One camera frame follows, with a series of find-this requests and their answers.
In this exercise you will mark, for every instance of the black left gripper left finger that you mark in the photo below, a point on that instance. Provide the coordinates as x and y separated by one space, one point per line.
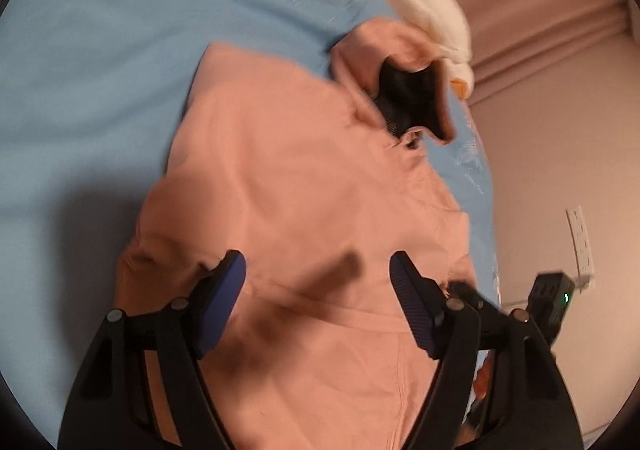
110 405

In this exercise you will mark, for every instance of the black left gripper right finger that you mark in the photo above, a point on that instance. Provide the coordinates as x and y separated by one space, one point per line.
495 372

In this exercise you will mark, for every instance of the pink hooded jacket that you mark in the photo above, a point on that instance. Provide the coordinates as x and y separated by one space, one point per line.
301 175

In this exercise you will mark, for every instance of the white power strip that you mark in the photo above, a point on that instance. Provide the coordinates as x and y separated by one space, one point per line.
582 248

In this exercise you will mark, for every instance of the pink curtain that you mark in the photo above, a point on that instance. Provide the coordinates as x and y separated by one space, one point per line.
540 5

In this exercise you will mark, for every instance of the blue floral bed sheet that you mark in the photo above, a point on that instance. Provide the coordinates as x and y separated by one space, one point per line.
92 95

